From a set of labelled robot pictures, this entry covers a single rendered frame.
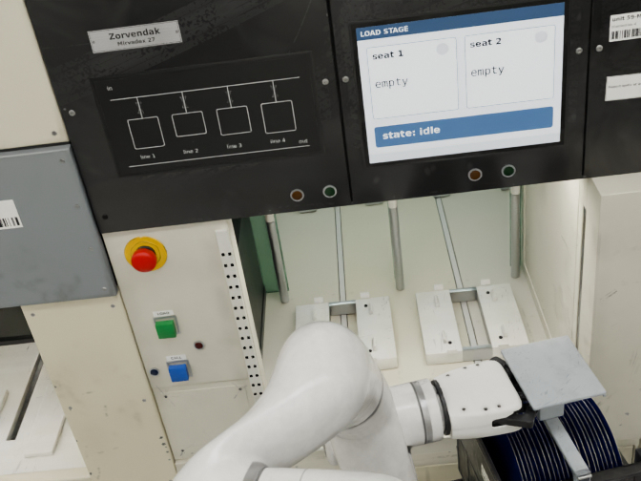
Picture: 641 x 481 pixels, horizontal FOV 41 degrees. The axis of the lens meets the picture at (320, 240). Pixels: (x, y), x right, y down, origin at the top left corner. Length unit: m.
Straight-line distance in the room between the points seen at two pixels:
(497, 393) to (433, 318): 0.72
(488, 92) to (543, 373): 0.40
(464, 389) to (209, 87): 0.54
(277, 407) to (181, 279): 0.71
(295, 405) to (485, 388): 0.48
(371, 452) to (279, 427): 0.30
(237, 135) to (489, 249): 1.00
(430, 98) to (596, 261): 0.37
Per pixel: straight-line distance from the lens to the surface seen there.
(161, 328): 1.48
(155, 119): 1.27
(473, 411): 1.16
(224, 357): 1.53
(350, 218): 2.28
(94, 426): 1.68
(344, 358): 0.78
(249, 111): 1.25
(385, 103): 1.25
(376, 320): 1.89
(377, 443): 1.02
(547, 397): 1.18
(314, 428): 0.77
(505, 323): 1.86
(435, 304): 1.91
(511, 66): 1.26
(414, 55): 1.23
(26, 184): 1.36
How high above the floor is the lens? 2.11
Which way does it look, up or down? 34 degrees down
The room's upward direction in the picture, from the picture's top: 9 degrees counter-clockwise
